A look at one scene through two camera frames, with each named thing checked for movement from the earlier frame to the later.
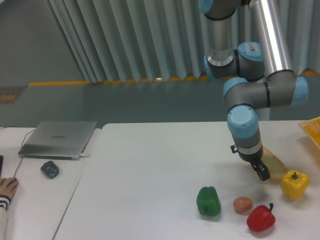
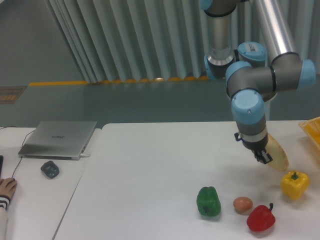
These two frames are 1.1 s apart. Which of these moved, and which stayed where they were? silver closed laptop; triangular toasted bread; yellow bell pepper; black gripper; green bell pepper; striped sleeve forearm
Moved: triangular toasted bread; black gripper
Stayed: yellow bell pepper; silver closed laptop; striped sleeve forearm; green bell pepper
